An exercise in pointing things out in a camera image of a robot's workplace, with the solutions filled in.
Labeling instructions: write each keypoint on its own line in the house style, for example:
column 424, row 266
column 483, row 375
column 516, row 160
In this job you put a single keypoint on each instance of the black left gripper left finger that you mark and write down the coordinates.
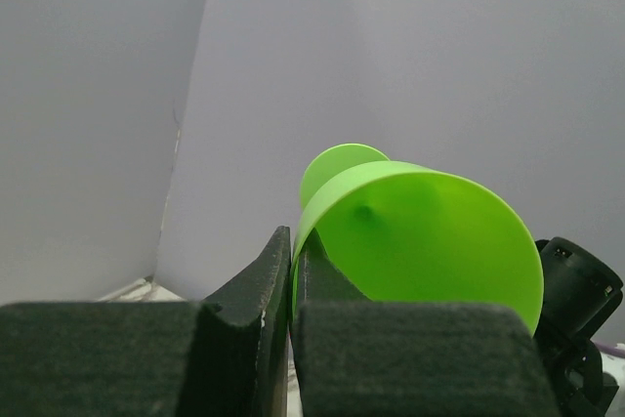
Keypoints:
column 225, row 355

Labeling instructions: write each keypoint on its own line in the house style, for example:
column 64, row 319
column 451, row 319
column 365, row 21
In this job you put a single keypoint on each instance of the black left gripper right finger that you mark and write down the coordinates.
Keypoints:
column 357, row 357

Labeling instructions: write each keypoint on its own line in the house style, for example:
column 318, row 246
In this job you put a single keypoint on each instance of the green plastic wine glass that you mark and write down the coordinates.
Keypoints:
column 401, row 232

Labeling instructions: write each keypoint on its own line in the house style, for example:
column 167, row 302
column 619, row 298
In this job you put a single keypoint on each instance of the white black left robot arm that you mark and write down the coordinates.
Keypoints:
column 581, row 294

